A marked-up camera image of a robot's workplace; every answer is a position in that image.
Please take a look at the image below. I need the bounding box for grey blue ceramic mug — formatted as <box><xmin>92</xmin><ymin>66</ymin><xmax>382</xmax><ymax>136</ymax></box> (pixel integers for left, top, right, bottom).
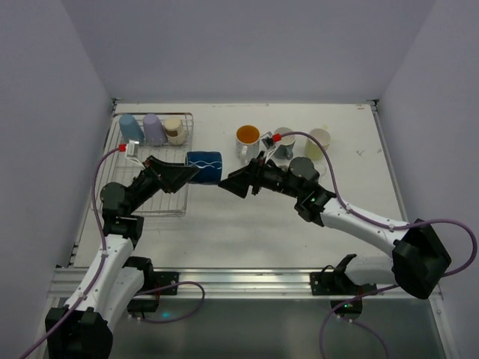
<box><xmin>273</xmin><ymin>127</ymin><xmax>296</xmax><ymax>160</ymax></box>

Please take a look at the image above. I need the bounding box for dark blue mug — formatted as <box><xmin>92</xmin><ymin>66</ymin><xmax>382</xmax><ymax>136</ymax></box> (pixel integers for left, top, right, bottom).
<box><xmin>185</xmin><ymin>151</ymin><xmax>223</xmax><ymax>185</ymax></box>

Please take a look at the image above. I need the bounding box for white pearly round cup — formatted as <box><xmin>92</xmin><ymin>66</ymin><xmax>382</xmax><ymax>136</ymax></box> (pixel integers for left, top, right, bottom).
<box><xmin>236</xmin><ymin>125</ymin><xmax>260</xmax><ymax>165</ymax></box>

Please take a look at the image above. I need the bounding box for beige cup with brown band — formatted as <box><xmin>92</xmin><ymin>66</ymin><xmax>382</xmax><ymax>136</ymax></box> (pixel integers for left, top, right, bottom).
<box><xmin>163</xmin><ymin>117</ymin><xmax>186</xmax><ymax>146</ymax></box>

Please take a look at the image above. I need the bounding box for lavender plastic cup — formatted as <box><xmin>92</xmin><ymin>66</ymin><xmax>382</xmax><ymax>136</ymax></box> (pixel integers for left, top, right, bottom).
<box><xmin>143</xmin><ymin>114</ymin><xmax>168</xmax><ymax>146</ymax></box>

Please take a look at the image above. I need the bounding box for light green ceramic mug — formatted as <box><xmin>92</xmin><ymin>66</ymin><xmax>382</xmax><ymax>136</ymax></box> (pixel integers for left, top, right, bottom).
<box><xmin>305</xmin><ymin>128</ymin><xmax>333</xmax><ymax>161</ymax></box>

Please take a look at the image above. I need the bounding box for light blue plastic cup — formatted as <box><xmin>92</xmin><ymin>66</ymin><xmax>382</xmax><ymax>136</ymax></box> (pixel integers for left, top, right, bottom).
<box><xmin>118</xmin><ymin>114</ymin><xmax>144</xmax><ymax>144</ymax></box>

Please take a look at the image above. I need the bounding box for clear glass cup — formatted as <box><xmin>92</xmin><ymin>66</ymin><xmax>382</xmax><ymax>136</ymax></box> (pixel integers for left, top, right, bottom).
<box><xmin>316</xmin><ymin>164</ymin><xmax>327</xmax><ymax>176</ymax></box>

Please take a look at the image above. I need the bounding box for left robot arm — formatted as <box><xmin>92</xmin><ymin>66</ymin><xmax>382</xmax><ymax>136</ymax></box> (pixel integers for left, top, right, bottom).
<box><xmin>45</xmin><ymin>156</ymin><xmax>199</xmax><ymax>358</ymax></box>

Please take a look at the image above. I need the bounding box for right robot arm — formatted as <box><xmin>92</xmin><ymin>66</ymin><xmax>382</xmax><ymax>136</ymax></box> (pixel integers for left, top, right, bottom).
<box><xmin>219</xmin><ymin>156</ymin><xmax>451</xmax><ymax>299</ymax></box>

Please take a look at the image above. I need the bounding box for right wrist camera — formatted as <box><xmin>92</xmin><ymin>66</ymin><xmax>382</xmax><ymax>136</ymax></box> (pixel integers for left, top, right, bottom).
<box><xmin>260</xmin><ymin>132</ymin><xmax>278</xmax><ymax>162</ymax></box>

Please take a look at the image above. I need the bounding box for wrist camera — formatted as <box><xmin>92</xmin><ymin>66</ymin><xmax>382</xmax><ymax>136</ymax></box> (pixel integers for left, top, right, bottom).
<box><xmin>260</xmin><ymin>132</ymin><xmax>278</xmax><ymax>162</ymax></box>
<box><xmin>125</xmin><ymin>140</ymin><xmax>144</xmax><ymax>167</ymax></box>

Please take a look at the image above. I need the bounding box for wire dish rack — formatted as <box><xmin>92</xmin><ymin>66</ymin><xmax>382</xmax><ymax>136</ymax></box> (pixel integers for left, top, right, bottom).
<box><xmin>89</xmin><ymin>112</ymin><xmax>195</xmax><ymax>218</ymax></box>

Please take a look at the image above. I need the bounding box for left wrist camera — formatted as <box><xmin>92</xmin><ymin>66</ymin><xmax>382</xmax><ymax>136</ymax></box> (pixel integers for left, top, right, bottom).
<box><xmin>125</xmin><ymin>140</ymin><xmax>144</xmax><ymax>167</ymax></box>

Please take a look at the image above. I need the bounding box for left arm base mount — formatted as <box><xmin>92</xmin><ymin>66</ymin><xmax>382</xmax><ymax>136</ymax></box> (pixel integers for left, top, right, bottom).
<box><xmin>126</xmin><ymin>271</ymin><xmax>180</xmax><ymax>319</ymax></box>

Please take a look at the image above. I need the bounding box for aluminium mounting rail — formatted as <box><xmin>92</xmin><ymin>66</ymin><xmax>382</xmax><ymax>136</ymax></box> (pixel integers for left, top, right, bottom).
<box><xmin>50</xmin><ymin>266</ymin><xmax>441</xmax><ymax>300</ymax></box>

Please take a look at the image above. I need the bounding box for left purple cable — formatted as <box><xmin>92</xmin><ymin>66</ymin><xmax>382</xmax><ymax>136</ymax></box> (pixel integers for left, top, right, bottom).
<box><xmin>14</xmin><ymin>144</ymin><xmax>126</xmax><ymax>359</ymax></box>

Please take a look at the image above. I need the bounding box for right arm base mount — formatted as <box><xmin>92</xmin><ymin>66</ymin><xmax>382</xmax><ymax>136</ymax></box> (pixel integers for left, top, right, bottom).
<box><xmin>309</xmin><ymin>254</ymin><xmax>377</xmax><ymax>296</ymax></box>

